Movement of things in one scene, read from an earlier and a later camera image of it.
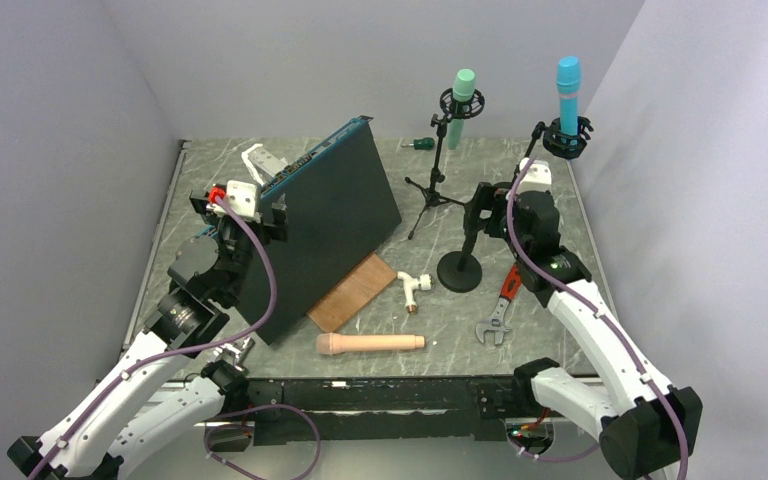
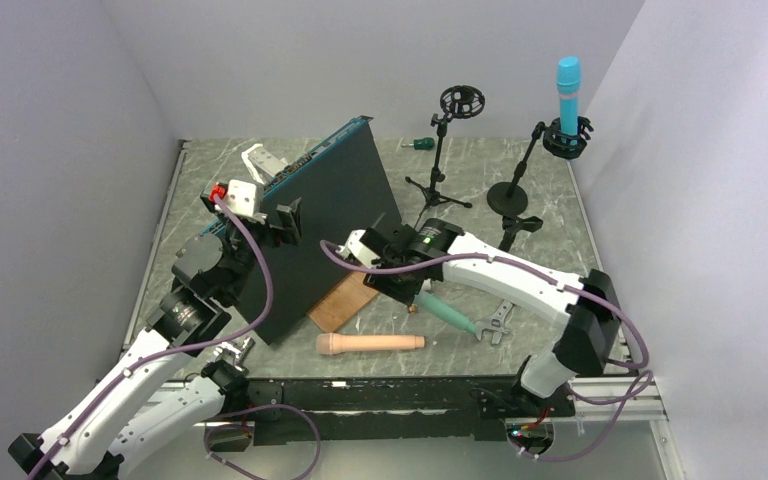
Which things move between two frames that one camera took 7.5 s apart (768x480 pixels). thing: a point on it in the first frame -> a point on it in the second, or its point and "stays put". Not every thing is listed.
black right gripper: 488,197 -> 380,281
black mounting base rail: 298,410 stays put
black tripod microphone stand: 474,102 stays put
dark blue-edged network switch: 341,206 stays put
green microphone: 463,89 -> 443,311
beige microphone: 332,343 stays put
